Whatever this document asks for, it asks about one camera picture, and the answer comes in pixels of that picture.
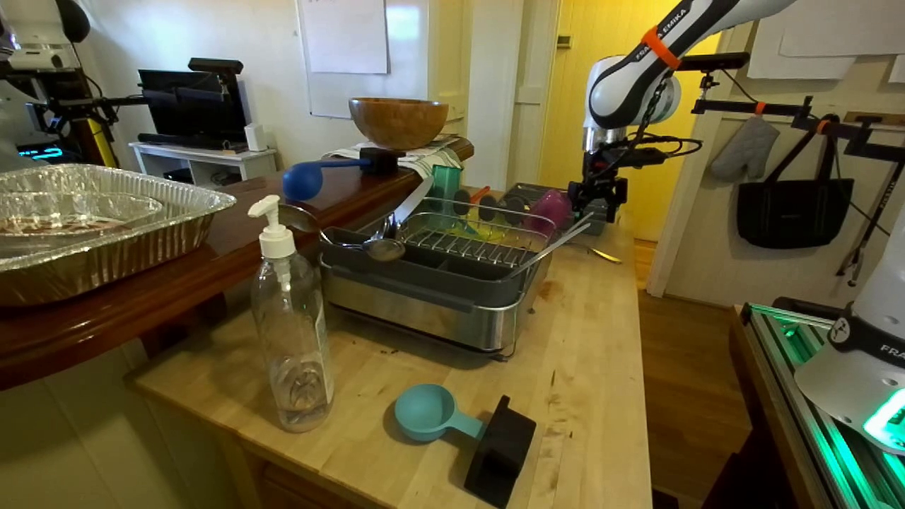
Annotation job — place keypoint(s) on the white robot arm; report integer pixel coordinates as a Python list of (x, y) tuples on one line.
[(627, 96)]

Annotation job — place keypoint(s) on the wooden bowl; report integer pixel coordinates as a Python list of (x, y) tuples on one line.
[(397, 124)]

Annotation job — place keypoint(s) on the green cup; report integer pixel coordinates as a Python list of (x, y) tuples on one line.
[(446, 179)]

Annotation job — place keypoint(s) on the teal measuring cup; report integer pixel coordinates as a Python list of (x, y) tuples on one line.
[(427, 412)]

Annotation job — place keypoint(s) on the grey oven mitt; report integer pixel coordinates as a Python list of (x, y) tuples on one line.
[(744, 154)]

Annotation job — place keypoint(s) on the black camera tripod rig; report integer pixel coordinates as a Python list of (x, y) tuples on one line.
[(52, 108)]

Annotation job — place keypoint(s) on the purple cup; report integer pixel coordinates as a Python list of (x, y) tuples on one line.
[(550, 213)]

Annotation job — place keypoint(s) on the white side table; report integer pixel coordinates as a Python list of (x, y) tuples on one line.
[(208, 168)]

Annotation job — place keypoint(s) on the dark wooden shelf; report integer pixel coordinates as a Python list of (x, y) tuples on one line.
[(55, 339)]

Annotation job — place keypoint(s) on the black block holder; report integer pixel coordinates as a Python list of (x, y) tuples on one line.
[(498, 457)]

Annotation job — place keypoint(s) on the green lit machine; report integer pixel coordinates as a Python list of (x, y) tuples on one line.
[(844, 381)]

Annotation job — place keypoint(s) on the blue measuring scoop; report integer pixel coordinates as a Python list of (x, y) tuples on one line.
[(307, 179)]

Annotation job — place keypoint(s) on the silver spoon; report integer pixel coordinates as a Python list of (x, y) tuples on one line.
[(386, 250), (607, 257)]

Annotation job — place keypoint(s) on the clear soap pump bottle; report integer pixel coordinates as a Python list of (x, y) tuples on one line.
[(289, 318)]

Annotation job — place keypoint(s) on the aluminium foil tray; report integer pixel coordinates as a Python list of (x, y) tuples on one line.
[(78, 227)]

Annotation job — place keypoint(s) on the whiteboard on wall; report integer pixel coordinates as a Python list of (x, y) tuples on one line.
[(347, 35)]

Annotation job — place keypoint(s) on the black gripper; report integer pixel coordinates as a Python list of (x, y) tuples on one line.
[(600, 183)]

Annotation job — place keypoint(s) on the stainless steel dish rack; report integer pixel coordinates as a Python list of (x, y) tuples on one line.
[(467, 272)]

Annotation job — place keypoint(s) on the black hanging bag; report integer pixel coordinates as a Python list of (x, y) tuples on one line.
[(778, 213)]

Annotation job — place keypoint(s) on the silver spoon in rack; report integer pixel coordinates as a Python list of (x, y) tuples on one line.
[(386, 250)]

